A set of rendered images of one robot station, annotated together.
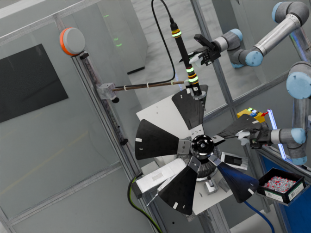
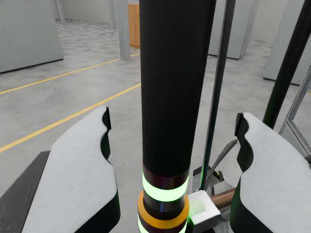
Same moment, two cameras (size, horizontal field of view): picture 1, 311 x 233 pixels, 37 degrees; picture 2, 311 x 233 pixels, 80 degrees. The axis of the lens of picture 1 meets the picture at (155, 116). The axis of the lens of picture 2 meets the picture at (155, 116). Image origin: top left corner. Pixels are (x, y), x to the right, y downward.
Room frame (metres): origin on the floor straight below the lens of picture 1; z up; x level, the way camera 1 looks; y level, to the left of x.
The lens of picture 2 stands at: (2.23, -0.34, 1.72)
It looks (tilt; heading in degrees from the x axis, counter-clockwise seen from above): 32 degrees down; 115
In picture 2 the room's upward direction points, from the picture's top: 1 degrees clockwise
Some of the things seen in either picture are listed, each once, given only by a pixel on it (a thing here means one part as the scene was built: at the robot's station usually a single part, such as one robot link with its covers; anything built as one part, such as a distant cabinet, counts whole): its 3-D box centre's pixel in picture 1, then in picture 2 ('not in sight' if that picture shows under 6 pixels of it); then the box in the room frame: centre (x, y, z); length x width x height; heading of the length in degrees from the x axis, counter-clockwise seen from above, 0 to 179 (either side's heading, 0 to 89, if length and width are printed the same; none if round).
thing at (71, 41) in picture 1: (71, 41); not in sight; (2.69, 0.28, 1.88); 0.17 x 0.15 x 0.16; 102
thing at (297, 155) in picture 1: (297, 150); not in sight; (1.95, -0.58, 1.08); 0.11 x 0.08 x 0.11; 150
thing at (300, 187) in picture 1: (279, 185); not in sight; (2.07, -0.47, 0.85); 0.22 x 0.17 x 0.07; 28
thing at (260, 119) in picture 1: (251, 120); not in sight; (2.56, -0.54, 1.02); 0.16 x 0.10 x 0.11; 12
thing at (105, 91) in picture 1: (106, 90); not in sight; (2.62, 0.21, 1.54); 0.10 x 0.07 x 0.08; 47
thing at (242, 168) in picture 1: (232, 163); not in sight; (2.24, -0.29, 0.98); 0.20 x 0.16 x 0.20; 12
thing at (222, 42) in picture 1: (219, 45); not in sight; (2.28, -0.45, 1.64); 0.08 x 0.05 x 0.08; 22
